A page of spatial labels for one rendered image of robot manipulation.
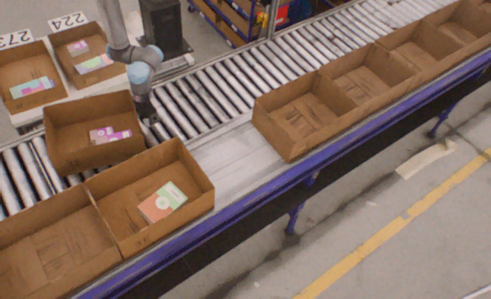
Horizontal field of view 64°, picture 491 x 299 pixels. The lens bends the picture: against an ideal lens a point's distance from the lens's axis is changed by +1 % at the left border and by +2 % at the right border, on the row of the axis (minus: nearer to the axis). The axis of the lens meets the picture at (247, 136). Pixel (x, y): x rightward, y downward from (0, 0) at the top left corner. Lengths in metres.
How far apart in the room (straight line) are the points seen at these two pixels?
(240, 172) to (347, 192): 1.26
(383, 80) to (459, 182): 1.25
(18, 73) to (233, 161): 1.30
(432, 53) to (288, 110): 0.98
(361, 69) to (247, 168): 0.92
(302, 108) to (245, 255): 1.02
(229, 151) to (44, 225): 0.79
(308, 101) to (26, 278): 1.42
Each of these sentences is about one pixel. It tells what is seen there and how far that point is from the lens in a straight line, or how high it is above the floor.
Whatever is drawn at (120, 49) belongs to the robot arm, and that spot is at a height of 1.18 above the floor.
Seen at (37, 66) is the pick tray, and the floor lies 0.76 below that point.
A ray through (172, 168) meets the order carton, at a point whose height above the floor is 0.89.
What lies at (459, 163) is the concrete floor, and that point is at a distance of 3.35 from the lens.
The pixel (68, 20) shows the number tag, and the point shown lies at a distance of 2.56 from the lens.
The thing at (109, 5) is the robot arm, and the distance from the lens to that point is 1.66.
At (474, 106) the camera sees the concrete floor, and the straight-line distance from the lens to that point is 3.84.
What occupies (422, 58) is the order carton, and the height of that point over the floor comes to 0.89.
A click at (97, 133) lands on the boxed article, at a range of 2.00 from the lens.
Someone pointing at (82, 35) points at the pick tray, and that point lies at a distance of 2.57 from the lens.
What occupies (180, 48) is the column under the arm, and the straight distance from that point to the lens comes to 2.41.
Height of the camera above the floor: 2.35
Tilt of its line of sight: 53 degrees down
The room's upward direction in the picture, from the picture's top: 8 degrees clockwise
